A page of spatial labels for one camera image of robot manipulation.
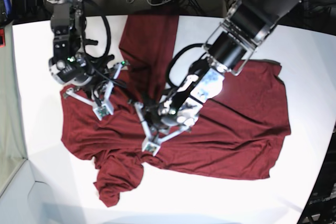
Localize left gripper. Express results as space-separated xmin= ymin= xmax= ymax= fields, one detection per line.
xmin=129 ymin=98 xmax=194 ymax=148

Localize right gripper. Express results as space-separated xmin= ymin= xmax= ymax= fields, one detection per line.
xmin=63 ymin=60 xmax=129 ymax=111

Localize dark red t-shirt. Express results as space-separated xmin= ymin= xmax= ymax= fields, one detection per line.
xmin=60 ymin=14 xmax=291 ymax=207

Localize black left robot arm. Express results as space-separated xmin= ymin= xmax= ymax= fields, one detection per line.
xmin=134 ymin=0 xmax=301 ymax=155

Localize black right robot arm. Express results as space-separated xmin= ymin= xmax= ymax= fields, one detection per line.
xmin=47 ymin=0 xmax=128 ymax=119

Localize green cloth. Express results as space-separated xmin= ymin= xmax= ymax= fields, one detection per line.
xmin=1 ymin=25 xmax=27 ymax=188

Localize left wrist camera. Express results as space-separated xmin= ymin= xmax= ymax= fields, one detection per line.
xmin=142 ymin=140 xmax=161 ymax=156

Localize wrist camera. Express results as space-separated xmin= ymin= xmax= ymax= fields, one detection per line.
xmin=92 ymin=103 xmax=114 ymax=121
xmin=142 ymin=140 xmax=161 ymax=156

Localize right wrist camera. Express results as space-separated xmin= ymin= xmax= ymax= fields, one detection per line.
xmin=92 ymin=103 xmax=114 ymax=121

